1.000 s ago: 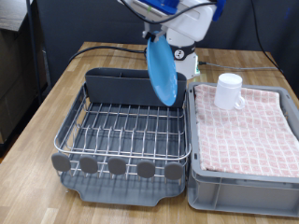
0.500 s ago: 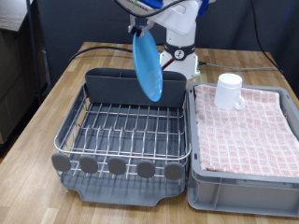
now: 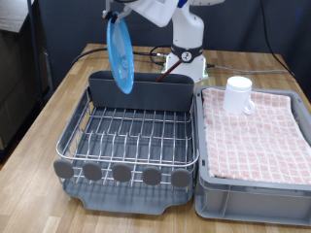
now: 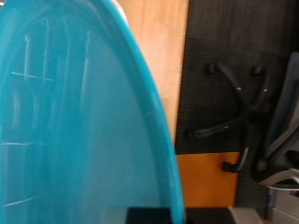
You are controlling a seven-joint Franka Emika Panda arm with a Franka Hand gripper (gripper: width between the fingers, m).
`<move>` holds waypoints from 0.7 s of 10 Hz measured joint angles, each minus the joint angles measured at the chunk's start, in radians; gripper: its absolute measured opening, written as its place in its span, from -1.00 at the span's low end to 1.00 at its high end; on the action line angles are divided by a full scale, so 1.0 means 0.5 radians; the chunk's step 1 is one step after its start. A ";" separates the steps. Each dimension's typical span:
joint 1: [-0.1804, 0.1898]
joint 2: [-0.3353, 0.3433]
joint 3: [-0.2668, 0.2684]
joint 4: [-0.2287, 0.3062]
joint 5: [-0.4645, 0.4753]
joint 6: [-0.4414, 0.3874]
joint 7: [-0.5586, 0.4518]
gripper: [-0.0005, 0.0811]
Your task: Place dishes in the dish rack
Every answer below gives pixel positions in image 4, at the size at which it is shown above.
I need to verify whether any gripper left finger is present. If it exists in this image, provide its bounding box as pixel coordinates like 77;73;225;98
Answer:
104;206;173;224

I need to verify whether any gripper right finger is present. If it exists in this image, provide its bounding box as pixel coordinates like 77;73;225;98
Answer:
185;206;266;224

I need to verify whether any blue plastic plate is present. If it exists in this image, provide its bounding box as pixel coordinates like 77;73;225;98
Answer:
0;0;185;224

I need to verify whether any black office chair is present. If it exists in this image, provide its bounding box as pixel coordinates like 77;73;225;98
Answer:
186;50;299;190

